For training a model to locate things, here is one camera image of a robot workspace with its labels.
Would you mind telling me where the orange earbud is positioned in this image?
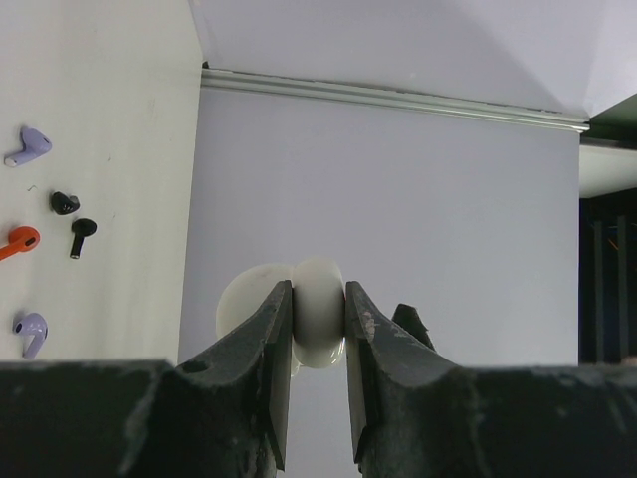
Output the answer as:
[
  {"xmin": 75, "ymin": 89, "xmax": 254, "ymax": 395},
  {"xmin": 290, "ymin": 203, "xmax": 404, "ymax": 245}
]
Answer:
[{"xmin": 0, "ymin": 226, "xmax": 41, "ymax": 261}]

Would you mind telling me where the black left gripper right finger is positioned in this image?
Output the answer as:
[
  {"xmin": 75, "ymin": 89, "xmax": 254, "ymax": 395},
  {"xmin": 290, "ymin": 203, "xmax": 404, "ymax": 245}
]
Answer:
[{"xmin": 345, "ymin": 281, "xmax": 636, "ymax": 477}]

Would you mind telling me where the lilac earbud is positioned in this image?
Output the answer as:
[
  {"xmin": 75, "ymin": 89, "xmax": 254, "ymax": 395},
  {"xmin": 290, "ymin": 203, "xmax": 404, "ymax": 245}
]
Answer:
[
  {"xmin": 13, "ymin": 313, "xmax": 49, "ymax": 360},
  {"xmin": 4, "ymin": 126, "xmax": 53, "ymax": 167}
]

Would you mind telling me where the white earbud charging case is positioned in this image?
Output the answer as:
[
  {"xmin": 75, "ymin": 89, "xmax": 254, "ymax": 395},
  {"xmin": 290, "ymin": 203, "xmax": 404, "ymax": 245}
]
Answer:
[{"xmin": 216, "ymin": 257, "xmax": 345, "ymax": 375}]

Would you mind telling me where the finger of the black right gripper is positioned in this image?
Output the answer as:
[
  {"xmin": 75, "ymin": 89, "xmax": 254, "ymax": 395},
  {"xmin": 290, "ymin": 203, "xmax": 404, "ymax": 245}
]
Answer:
[{"xmin": 391, "ymin": 304, "xmax": 436, "ymax": 353}]

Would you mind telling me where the black earbud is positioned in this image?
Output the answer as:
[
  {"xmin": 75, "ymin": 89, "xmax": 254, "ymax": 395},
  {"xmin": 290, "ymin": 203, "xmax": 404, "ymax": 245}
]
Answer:
[
  {"xmin": 49, "ymin": 191, "xmax": 81, "ymax": 216},
  {"xmin": 70, "ymin": 218, "xmax": 98, "ymax": 259}
]

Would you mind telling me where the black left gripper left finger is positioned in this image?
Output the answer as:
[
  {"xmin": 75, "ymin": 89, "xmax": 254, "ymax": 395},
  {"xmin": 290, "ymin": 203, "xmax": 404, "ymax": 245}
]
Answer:
[{"xmin": 1, "ymin": 281, "xmax": 293, "ymax": 477}]

